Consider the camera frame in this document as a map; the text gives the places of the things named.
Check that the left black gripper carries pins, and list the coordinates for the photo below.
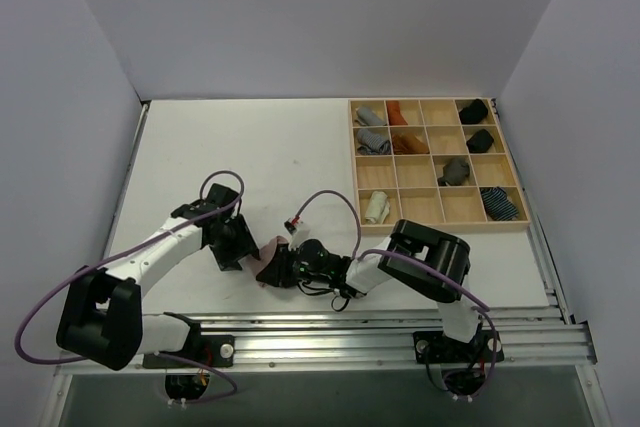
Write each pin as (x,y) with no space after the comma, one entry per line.
(236,245)

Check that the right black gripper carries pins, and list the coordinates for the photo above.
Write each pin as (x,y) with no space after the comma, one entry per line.
(279,267)

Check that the pink underwear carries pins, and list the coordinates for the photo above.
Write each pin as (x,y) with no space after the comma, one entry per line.
(253,264)

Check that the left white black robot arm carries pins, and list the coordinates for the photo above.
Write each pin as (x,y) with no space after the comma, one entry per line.
(103,318)

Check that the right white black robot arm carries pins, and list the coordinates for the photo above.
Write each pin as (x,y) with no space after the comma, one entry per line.
(429,262)

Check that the grey striped rolled cloth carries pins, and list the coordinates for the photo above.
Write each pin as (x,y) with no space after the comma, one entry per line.
(372,143)

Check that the orange rolled cloth lower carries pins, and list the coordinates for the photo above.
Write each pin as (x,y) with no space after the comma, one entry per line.
(408,144)

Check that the orange rolled cloth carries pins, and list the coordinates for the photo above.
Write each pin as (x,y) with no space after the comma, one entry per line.
(408,144)
(394,113)

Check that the orange rolled cloth upper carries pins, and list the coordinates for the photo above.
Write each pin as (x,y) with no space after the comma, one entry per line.
(394,113)

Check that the wooden compartment tray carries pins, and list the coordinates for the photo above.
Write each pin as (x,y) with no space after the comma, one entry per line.
(410,181)

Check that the dark grey rolled cloth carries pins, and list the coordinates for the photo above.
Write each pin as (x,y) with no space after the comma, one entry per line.
(455,172)

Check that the blue striped rolled cloth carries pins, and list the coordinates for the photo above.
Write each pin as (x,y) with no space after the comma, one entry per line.
(497,205)

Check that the black rolled cloth lower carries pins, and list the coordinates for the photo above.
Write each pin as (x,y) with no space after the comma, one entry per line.
(480,142)

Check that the black rolled cloth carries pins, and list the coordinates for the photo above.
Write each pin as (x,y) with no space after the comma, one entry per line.
(472,112)
(480,142)

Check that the black rolled cloth upper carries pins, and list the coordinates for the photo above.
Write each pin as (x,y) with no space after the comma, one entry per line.
(472,112)

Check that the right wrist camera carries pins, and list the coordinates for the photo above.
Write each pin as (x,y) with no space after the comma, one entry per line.
(305,250)

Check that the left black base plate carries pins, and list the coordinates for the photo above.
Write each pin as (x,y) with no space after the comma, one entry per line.
(212,350)

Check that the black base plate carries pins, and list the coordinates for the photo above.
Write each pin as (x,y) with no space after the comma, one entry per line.
(212,350)
(434,347)

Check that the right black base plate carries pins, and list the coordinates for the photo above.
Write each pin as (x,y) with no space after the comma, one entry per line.
(434,347)

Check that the aluminium frame rail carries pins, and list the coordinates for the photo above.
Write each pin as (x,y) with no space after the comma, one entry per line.
(305,334)

